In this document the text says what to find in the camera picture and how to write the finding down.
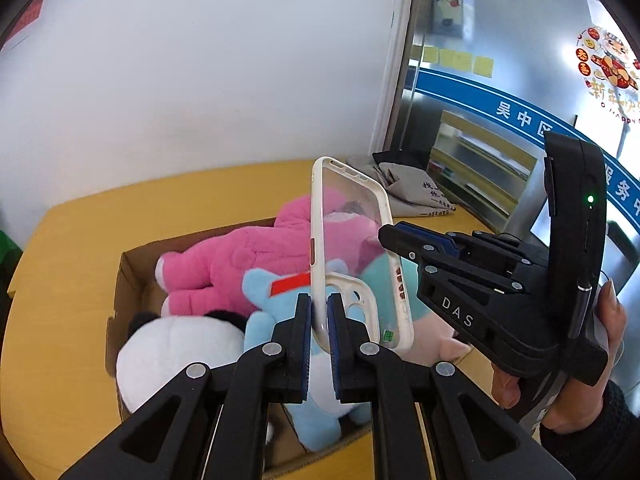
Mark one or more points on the cartoon sheep poster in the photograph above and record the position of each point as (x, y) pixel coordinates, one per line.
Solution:
(453, 18)

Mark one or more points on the grey canvas tote bag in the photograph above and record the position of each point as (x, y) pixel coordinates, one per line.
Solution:
(412, 193)

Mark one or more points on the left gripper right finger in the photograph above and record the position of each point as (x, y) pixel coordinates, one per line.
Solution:
(429, 422)

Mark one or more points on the teal pink plush toy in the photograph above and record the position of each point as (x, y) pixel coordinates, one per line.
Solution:
(433, 338)

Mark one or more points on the green table cloth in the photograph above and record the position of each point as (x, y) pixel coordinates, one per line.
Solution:
(10, 255)

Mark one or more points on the blue bear plush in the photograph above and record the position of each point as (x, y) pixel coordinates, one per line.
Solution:
(317, 419)

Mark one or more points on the yellow sticky notes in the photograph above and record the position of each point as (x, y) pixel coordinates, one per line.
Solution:
(461, 61)

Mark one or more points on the cardboard box tray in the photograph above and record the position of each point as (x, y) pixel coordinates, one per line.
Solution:
(136, 291)

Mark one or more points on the new year window decal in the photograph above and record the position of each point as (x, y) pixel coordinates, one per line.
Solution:
(610, 71)

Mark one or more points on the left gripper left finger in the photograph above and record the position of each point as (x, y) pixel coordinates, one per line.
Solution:
(206, 423)

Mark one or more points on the cream phone case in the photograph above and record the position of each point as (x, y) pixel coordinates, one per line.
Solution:
(370, 199)

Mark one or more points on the white panda plush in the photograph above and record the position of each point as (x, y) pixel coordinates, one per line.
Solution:
(159, 347)

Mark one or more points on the person right hand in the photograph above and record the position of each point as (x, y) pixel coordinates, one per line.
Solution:
(577, 406)

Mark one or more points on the pink plush bear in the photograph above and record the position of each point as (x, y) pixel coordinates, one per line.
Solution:
(208, 276)

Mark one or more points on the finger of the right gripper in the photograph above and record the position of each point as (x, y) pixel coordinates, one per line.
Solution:
(432, 251)
(482, 245)

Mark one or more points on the red wall notice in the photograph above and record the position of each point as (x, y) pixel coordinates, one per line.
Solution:
(28, 16)

